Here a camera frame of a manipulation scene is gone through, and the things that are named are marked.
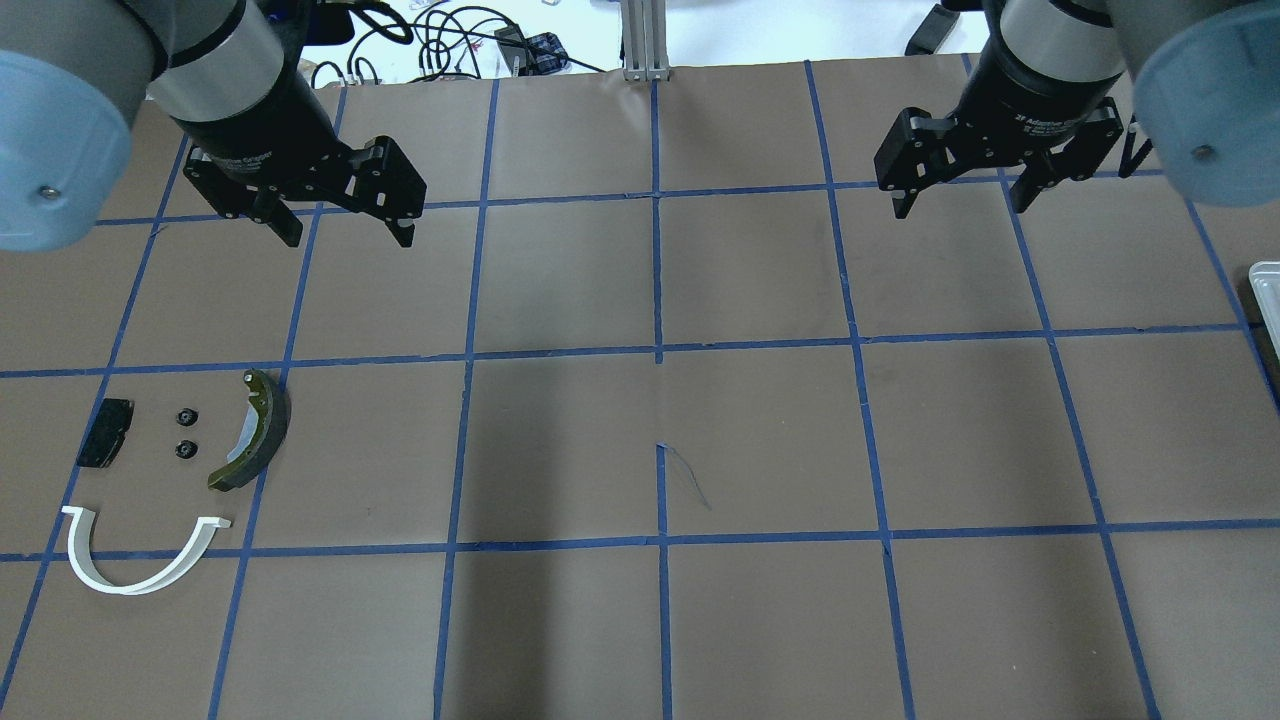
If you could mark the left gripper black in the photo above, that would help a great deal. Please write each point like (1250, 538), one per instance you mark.
(262, 120)

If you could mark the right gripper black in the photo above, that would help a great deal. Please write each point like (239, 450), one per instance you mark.
(1030, 100)

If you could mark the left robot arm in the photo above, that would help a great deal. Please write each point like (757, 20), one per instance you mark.
(74, 75)

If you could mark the dark brake shoe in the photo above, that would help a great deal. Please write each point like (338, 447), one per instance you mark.
(263, 431)

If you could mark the ribbed metal tray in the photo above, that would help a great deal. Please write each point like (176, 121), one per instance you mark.
(1264, 277)

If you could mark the black brake pad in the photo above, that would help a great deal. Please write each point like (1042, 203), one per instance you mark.
(106, 434)

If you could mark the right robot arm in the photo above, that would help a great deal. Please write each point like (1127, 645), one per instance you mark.
(1204, 93)

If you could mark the black power adapter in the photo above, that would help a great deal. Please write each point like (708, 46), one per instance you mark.
(934, 30)

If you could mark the aluminium frame post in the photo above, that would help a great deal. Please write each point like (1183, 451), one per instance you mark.
(644, 51)

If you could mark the white curved plastic part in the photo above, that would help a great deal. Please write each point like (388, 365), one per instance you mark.
(81, 524)

